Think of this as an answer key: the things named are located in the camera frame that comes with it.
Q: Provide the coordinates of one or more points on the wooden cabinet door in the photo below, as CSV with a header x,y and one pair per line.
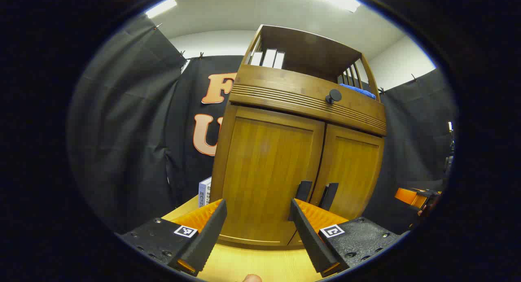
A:
x,y
354,172
264,168

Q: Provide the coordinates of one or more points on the blue cloth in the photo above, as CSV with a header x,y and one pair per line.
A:
x,y
358,90

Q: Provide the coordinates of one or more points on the white and blue book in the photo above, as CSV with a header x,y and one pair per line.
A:
x,y
204,192

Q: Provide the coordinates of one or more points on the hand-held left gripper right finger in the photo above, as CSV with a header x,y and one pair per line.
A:
x,y
311,241

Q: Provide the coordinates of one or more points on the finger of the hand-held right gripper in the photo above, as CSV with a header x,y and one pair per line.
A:
x,y
407,196

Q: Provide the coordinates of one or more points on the black round drawer knob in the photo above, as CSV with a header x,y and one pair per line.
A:
x,y
333,96

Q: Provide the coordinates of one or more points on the wooden double-door shoe cabinet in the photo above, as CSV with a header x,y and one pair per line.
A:
x,y
301,42

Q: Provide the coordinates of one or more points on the black backdrop cloth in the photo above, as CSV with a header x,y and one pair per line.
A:
x,y
122,131

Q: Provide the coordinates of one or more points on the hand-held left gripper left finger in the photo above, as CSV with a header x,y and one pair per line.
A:
x,y
207,237

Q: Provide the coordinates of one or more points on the small ceiling light panel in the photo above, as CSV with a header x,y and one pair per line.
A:
x,y
161,7

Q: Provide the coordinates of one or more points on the ribbed wooden drawer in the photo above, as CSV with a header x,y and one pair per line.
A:
x,y
285,86

